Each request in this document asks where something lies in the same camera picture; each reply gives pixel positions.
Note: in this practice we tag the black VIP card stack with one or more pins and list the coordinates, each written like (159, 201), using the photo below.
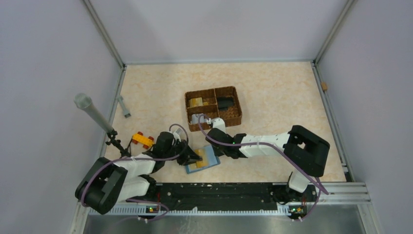
(224, 103)

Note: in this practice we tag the grey metal tube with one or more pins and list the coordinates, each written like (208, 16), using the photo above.
(85, 103)

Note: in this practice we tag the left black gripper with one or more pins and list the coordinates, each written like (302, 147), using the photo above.
(189, 156)

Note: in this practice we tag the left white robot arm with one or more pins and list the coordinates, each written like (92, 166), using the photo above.
(111, 181)

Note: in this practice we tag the small tan cork piece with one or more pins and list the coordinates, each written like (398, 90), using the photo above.
(324, 86)

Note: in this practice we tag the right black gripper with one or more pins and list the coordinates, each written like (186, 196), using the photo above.
(217, 152)

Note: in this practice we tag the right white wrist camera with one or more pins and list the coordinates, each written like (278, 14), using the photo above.
(218, 123)

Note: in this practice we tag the gold credit card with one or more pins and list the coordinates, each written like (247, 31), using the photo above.
(202, 163)

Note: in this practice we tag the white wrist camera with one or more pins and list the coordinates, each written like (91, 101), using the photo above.
(218, 123)
(179, 134)

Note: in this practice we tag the blue leather card holder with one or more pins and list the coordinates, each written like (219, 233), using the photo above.
(213, 160)

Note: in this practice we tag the yellow red toy car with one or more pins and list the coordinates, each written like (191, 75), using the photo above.
(139, 138)

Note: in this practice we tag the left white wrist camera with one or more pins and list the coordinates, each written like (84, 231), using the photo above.
(179, 134)

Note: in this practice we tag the black tube clamp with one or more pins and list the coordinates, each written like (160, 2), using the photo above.
(125, 152)

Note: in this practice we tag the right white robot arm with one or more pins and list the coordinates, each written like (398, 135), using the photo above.
(304, 150)

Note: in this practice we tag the woven wicker tray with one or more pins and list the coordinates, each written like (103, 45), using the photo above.
(232, 116)

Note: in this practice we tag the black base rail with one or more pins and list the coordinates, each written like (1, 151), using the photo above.
(220, 196)

